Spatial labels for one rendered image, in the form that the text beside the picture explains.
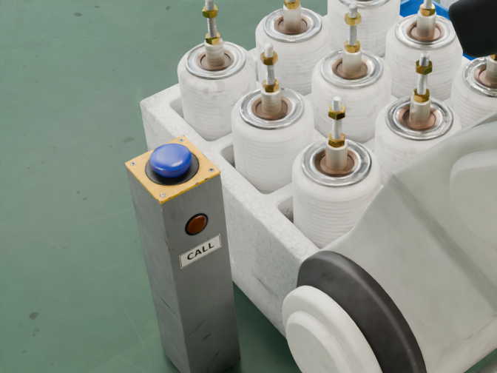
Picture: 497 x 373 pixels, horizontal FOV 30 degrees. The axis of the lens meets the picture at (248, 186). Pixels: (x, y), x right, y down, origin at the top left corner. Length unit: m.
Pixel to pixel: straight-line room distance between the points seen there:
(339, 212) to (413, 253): 0.36
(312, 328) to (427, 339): 0.09
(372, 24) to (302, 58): 0.11
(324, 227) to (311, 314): 0.30
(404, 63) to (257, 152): 0.23
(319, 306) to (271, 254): 0.37
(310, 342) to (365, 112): 0.45
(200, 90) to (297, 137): 0.14
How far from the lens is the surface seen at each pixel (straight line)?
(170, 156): 0.90
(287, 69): 1.18
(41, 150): 1.46
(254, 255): 1.10
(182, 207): 0.90
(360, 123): 1.12
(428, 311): 0.66
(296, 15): 1.18
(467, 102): 1.10
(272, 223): 1.03
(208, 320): 1.04
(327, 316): 0.69
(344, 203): 0.97
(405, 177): 0.54
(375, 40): 1.25
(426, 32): 1.18
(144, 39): 1.65
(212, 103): 1.13
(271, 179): 1.08
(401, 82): 1.19
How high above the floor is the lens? 0.93
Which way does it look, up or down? 44 degrees down
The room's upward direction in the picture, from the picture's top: 5 degrees counter-clockwise
